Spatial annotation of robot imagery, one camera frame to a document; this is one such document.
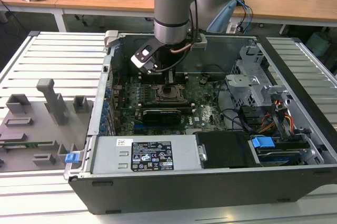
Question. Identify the silver CPU plate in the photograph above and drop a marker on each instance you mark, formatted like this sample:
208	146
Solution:
176	95

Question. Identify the blue case latch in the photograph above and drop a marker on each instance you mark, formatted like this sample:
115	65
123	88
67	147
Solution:
71	158

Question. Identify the CPU socket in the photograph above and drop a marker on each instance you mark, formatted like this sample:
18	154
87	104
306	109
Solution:
184	93

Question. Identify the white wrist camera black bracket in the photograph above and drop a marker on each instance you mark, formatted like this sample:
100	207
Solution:
143	55

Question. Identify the silver metal drive cage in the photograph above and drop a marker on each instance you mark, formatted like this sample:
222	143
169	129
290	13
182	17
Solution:
245	84

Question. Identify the white socket box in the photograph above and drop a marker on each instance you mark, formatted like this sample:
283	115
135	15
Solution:
233	27

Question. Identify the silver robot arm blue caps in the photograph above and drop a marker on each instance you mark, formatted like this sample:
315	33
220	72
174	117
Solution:
171	11

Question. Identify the pale green bin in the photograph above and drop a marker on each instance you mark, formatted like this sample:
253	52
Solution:
318	44

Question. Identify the green motherboard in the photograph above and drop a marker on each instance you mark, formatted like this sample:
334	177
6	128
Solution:
202	113

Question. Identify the open black PC case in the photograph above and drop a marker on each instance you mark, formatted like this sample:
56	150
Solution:
184	192

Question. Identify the blue disk carrier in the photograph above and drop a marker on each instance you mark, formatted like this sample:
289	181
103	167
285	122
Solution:
262	143

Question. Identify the green RAM stick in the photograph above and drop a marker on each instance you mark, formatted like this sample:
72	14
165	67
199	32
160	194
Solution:
31	144

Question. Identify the black graphics card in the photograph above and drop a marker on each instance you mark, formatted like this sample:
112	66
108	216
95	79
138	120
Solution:
162	117

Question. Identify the black plastic disk bay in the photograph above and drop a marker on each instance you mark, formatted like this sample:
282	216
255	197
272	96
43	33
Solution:
223	150

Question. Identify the grey power supply with label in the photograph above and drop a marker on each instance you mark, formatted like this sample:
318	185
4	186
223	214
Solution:
110	155

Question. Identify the hard disk with blue label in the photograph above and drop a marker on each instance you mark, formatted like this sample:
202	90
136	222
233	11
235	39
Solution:
279	158

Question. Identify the wooden desk white frame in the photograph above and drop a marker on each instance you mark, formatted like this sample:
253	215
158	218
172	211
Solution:
26	5

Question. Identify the grey parts rack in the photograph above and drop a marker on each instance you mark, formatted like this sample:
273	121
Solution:
52	134

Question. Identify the blue expansion slot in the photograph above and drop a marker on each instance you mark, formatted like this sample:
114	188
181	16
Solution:
138	129

